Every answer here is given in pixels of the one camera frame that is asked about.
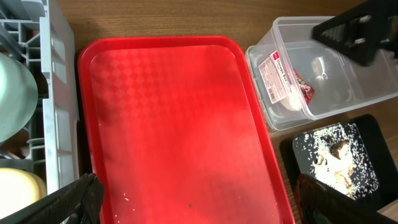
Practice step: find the white bin label sticker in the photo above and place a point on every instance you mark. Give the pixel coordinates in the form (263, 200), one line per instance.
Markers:
(275, 78)

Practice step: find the red candy wrapper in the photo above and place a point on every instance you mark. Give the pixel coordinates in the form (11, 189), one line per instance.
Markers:
(305, 89)

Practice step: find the white napkin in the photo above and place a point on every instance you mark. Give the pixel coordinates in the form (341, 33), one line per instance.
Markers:
(292, 102)

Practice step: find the red plastic tray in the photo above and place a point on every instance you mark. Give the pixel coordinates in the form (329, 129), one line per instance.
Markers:
(176, 132)

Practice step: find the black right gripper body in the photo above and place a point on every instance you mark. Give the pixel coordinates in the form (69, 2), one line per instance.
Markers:
(362, 31)

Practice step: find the yellow plastic cup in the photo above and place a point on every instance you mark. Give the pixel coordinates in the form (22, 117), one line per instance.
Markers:
(19, 189)

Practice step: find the clear plastic bin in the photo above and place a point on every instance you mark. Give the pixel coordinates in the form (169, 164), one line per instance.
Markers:
(340, 84)

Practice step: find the grey dishwasher rack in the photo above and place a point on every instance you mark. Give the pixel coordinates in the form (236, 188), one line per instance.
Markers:
(38, 35)

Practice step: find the black tray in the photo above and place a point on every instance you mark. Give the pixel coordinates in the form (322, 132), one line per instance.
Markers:
(379, 156)

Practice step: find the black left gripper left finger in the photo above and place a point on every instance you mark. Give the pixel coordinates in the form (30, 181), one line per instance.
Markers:
(78, 202)

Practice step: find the green bowl with food scraps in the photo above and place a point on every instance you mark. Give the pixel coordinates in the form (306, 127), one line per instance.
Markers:
(19, 96)

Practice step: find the spilled rice and food scraps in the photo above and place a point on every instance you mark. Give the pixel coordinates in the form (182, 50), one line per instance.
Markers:
(336, 156)

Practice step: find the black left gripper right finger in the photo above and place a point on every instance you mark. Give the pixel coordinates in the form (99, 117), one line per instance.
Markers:
(319, 203)

